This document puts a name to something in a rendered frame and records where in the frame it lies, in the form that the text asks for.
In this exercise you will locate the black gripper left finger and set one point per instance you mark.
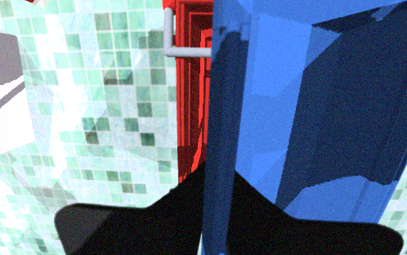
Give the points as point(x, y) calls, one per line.
point(170, 226)

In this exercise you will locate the red plastic tray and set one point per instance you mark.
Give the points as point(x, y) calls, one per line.
point(193, 29)

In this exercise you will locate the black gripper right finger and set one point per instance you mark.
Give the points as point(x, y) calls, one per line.
point(256, 226)

